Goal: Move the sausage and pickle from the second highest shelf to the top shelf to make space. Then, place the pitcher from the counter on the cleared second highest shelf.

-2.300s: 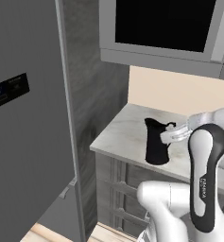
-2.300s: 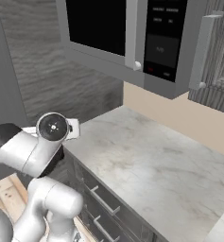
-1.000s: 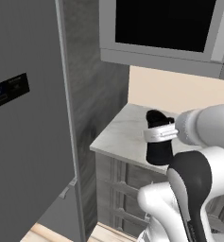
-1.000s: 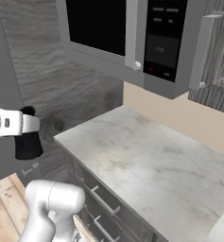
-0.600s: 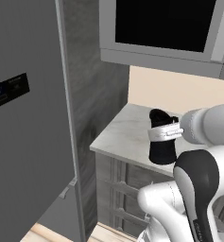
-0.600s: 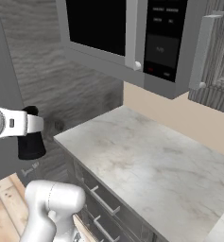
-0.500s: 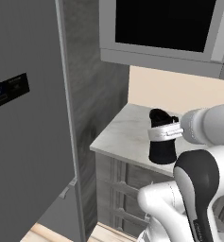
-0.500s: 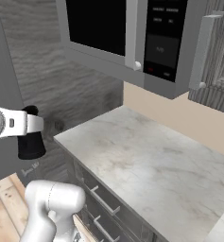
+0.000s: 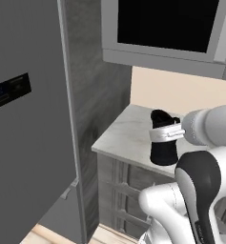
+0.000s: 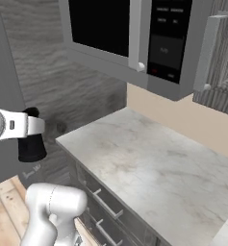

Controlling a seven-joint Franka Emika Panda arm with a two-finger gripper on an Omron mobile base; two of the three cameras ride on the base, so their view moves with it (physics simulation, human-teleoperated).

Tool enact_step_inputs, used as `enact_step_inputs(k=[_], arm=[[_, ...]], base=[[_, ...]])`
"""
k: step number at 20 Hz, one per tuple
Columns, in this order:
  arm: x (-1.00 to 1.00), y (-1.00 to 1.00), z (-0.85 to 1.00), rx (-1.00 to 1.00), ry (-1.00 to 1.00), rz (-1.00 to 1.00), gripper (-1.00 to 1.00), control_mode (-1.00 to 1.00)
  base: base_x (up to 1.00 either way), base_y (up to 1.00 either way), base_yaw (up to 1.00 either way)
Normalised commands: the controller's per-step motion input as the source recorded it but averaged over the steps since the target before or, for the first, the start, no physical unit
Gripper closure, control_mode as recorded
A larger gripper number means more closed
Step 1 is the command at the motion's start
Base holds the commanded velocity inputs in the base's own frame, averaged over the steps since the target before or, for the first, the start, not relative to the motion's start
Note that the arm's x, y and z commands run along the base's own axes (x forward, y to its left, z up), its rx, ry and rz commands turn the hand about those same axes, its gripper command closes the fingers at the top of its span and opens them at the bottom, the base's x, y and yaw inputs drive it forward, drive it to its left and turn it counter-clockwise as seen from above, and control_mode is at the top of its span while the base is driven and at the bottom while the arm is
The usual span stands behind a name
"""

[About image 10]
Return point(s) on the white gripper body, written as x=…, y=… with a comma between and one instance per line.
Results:
x=36, y=125

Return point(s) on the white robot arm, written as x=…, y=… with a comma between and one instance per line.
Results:
x=51, y=205

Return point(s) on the grey wood side panel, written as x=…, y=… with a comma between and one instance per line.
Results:
x=64, y=83

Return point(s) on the black microwave door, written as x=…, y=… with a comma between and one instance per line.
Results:
x=99, y=25

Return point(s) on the grey microwave oven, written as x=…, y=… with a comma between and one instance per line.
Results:
x=182, y=48

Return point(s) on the grey wood cupboard door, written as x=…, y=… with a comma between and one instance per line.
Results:
x=222, y=64

